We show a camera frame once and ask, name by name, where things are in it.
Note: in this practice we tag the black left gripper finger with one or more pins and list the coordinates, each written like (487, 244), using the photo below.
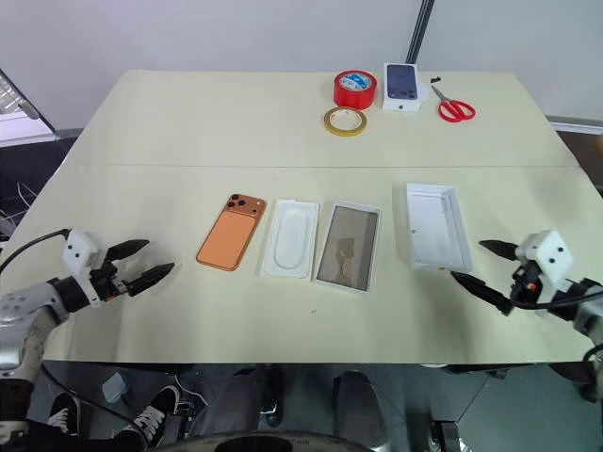
(129, 247)
(151, 278)

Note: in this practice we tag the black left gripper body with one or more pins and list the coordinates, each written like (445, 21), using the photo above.
(107, 281)

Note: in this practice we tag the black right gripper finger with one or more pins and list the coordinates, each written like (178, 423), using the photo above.
(483, 286)
(499, 248)

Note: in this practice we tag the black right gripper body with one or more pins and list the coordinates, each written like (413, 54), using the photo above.
(525, 280)

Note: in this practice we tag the white phone box lid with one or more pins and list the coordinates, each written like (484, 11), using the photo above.
(435, 230)

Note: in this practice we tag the orange smartphone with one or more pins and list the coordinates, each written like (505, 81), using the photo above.
(230, 235)

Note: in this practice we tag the white phone box base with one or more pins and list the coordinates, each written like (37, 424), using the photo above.
(347, 247)

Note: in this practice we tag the white moulded insert tray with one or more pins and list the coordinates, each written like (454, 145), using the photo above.
(289, 240)

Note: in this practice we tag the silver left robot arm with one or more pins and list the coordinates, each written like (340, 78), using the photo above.
(21, 306)

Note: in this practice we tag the boxed blue smartphone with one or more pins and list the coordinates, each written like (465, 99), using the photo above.
(402, 82)

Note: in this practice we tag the black table caster wheel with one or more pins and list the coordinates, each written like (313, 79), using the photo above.
(592, 391)

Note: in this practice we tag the black sneaker with white laces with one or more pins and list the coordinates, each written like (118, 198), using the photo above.
(153, 416)
(63, 414)

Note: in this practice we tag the metal shelf rack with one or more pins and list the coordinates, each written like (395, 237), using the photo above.
(19, 117)

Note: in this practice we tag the small black clip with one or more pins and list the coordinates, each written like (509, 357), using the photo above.
(435, 78)

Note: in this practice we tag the yellow tape roll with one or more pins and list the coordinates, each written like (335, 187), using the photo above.
(330, 123)

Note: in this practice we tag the red tape roll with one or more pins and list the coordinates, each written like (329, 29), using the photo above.
(353, 96)

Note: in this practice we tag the black metal profile pole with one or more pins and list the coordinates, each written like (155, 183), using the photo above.
(418, 28)

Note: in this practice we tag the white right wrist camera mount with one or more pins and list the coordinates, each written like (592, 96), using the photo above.
(549, 254)

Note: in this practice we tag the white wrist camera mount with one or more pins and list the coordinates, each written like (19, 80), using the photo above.
(80, 247)
(549, 254)

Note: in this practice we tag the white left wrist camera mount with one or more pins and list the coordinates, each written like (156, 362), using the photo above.
(80, 247)

